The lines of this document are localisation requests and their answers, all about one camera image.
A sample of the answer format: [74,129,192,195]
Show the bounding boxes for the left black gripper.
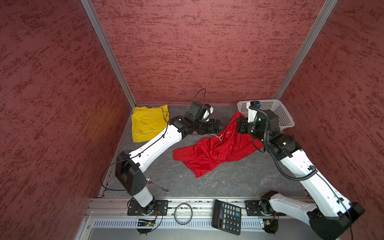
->
[194,119,225,134]

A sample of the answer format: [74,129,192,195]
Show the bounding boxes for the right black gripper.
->
[235,117,269,144]

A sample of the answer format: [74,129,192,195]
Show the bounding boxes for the red shorts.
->
[173,112,264,178]

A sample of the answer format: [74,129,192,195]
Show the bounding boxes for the yellow shorts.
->
[132,105,170,143]

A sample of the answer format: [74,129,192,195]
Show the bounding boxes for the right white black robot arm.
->
[236,106,365,240]

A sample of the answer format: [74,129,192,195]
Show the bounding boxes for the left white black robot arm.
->
[115,116,224,215]

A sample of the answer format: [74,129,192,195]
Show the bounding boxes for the white plastic basket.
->
[237,100,295,131]

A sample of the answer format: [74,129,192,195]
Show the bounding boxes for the metal spoon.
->
[147,177,170,193]

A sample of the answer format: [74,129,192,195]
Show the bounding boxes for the black calculator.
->
[212,200,242,236]

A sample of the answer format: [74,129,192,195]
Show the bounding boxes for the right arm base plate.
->
[245,200,286,217]

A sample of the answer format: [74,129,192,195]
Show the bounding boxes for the grey ring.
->
[174,202,193,226]

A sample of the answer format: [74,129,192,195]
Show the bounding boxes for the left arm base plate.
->
[127,199,169,216]

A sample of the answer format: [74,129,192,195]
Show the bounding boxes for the right circuit board with wires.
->
[263,212,279,235]

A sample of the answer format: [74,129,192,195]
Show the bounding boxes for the circuit board with wires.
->
[136,207,164,235]
[263,212,279,235]

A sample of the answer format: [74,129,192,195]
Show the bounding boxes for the left circuit board with wires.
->
[136,207,164,235]

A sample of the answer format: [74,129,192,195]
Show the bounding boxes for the aluminium front frame rail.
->
[74,197,341,240]

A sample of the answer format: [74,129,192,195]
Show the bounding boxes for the right aluminium corner post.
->
[274,0,338,100]

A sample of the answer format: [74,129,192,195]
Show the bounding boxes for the aluminium corner post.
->
[81,0,137,109]
[274,0,338,100]

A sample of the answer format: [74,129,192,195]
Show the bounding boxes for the left aluminium corner post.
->
[81,0,137,109]

